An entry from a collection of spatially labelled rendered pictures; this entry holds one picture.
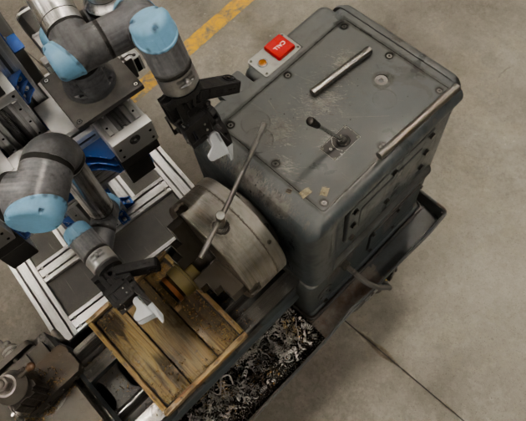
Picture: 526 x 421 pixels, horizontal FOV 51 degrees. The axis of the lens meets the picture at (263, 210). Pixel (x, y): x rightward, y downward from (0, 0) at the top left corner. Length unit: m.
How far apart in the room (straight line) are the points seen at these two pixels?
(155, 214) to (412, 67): 1.41
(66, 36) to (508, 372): 2.11
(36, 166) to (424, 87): 0.94
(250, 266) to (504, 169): 1.82
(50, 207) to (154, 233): 1.28
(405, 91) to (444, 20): 1.94
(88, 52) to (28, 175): 0.33
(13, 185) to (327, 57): 0.83
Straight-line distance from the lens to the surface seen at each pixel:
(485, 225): 2.74
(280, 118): 1.40
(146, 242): 2.47
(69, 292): 2.51
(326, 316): 1.93
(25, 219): 1.26
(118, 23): 1.08
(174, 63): 1.01
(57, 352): 1.56
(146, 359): 1.62
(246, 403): 1.85
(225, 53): 3.21
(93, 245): 1.50
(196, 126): 1.10
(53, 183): 1.25
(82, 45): 1.07
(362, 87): 1.46
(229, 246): 1.29
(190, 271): 1.41
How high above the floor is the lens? 2.42
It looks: 65 degrees down
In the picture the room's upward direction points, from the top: 11 degrees counter-clockwise
